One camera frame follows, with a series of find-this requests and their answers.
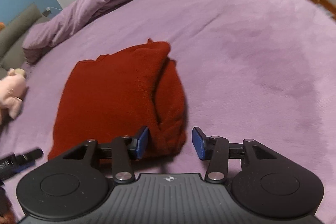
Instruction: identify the red knit sweater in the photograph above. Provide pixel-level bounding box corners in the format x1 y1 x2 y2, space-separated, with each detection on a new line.
49 40 186 159

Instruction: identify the person's left hand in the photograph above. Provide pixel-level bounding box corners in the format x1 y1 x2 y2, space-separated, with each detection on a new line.
1 188 15 223

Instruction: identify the pink plush pig toy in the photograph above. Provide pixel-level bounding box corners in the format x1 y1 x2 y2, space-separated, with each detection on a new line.
1 68 27 124

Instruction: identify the purple bed sheet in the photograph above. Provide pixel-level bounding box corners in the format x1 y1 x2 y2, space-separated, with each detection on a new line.
1 0 335 223

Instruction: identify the grey upholstered headboard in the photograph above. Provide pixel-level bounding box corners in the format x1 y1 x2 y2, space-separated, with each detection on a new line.
1 3 49 79

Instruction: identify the orange plush toy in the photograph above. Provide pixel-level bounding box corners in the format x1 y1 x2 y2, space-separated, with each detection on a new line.
0 22 6 31

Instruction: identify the white charger with cable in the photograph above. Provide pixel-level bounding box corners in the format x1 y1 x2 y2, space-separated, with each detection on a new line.
42 7 62 17

